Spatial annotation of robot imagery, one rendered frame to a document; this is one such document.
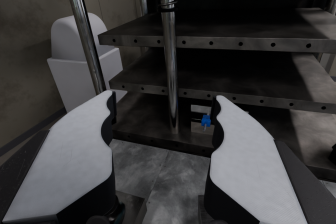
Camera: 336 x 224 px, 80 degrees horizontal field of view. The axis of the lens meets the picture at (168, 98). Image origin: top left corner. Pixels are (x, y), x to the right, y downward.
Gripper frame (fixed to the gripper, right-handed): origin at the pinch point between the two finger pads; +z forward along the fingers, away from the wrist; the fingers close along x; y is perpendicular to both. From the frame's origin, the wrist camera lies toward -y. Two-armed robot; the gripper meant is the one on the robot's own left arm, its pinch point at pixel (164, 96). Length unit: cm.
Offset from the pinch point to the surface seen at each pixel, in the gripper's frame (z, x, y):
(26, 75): 199, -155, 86
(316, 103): 60, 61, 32
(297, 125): 77, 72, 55
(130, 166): 54, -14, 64
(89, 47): 84, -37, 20
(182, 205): 35, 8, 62
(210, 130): 73, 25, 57
